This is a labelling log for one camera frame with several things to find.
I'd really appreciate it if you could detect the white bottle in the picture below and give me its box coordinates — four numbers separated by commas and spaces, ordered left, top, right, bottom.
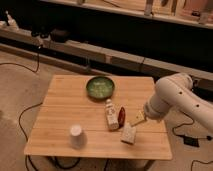
105, 99, 119, 131

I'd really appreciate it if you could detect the black floor cable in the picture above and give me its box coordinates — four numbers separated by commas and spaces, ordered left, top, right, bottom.
18, 101, 44, 171

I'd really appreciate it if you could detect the beige sponge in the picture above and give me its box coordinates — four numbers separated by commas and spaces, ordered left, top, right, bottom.
121, 122, 136, 144

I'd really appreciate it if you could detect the wooden table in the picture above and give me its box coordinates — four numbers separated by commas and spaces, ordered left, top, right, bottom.
24, 75, 172, 160

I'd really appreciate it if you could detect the black device on ledge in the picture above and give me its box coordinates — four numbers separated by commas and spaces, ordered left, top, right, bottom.
50, 29, 69, 43

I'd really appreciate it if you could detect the white paper cup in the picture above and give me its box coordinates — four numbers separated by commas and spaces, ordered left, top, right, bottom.
69, 124, 87, 149

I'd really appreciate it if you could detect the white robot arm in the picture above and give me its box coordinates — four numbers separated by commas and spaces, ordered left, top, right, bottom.
139, 73, 213, 132

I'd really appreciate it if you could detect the green bowl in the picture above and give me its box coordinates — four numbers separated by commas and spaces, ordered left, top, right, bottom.
86, 76, 115, 100

